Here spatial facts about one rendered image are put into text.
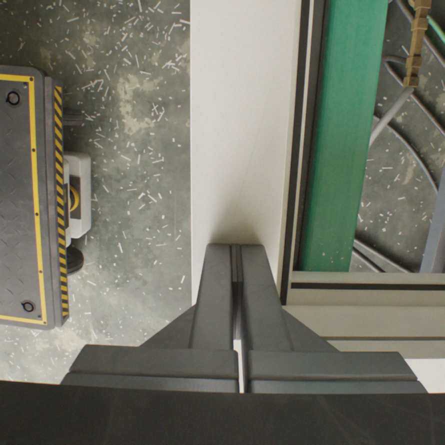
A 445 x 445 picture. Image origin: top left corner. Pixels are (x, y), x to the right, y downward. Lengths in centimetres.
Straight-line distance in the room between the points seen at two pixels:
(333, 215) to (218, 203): 11
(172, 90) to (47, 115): 41
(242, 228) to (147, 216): 101
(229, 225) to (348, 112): 12
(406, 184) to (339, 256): 102
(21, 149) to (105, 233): 46
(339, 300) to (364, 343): 4
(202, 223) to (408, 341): 15
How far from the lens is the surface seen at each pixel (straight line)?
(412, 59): 95
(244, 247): 15
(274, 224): 16
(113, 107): 115
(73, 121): 107
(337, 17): 24
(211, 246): 15
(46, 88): 87
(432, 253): 68
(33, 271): 99
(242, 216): 15
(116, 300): 133
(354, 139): 23
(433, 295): 28
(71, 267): 116
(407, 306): 27
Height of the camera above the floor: 108
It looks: 73 degrees down
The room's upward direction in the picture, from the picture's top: 177 degrees counter-clockwise
